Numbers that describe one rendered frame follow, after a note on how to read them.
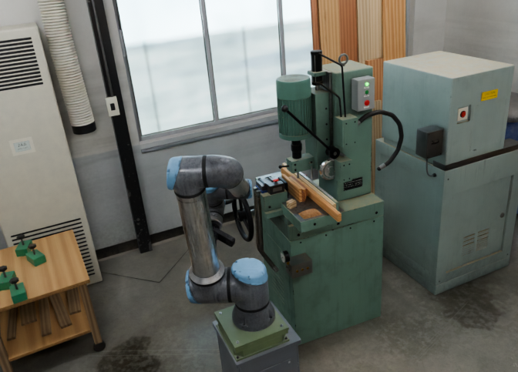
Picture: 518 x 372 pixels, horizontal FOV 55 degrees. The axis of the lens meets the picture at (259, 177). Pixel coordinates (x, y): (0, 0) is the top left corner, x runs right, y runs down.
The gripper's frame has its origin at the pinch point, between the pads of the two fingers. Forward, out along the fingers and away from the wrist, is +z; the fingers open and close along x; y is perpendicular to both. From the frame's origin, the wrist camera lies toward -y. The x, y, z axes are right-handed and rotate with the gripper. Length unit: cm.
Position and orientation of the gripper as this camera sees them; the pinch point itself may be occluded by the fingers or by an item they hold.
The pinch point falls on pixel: (211, 260)
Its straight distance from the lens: 222.3
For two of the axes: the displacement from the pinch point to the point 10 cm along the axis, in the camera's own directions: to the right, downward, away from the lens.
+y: -9.9, -1.0, -0.2
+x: 0.8, -7.3, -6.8
